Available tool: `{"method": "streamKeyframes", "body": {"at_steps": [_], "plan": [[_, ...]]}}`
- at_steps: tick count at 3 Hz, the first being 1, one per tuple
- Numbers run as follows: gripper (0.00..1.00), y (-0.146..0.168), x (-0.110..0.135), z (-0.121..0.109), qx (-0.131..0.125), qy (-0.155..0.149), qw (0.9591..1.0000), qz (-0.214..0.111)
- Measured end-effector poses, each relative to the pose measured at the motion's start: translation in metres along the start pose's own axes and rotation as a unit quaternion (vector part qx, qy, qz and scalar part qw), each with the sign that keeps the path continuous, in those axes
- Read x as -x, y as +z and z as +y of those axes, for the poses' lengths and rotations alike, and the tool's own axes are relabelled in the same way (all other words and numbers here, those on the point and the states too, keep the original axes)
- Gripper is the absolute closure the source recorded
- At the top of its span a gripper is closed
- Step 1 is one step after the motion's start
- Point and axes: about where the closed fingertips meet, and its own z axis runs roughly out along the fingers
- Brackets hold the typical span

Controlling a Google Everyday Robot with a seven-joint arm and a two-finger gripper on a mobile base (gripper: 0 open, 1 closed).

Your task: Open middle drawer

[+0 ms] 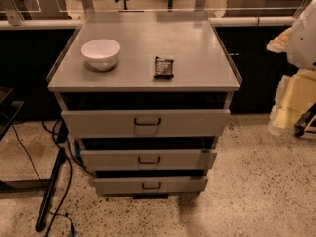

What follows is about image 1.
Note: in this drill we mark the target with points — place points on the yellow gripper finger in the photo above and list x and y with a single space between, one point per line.
295 95

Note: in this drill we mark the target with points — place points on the grey drawer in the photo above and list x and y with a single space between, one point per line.
134 160
146 123
149 185

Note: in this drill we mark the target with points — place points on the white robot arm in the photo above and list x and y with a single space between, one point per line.
299 41

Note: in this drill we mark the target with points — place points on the grey top drawer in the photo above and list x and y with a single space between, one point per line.
146 123

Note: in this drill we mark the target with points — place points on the grey bottom drawer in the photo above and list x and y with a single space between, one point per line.
149 185

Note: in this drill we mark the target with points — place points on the grey drawer cabinet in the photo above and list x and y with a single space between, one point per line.
204 78

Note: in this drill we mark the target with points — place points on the wheeled cart base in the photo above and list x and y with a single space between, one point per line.
307 123

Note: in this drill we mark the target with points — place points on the dark snack packet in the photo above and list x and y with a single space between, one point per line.
163 68

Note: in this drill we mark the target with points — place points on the white bowl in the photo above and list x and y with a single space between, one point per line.
101 54

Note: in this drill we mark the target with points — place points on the black power strip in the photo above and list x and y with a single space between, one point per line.
48 195

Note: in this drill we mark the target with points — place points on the dark side table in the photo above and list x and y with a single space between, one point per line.
8 109

